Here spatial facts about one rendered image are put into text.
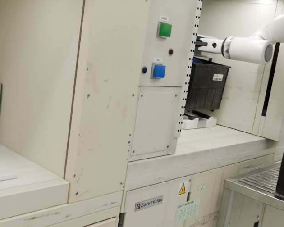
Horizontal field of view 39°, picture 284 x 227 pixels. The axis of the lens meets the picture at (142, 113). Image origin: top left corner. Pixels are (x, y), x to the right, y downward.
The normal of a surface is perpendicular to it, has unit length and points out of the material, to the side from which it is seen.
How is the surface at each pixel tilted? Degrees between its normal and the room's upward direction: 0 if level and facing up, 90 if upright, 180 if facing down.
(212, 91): 95
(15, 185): 0
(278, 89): 90
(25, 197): 90
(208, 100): 95
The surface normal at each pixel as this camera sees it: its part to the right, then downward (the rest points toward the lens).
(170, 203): 0.73, 0.22
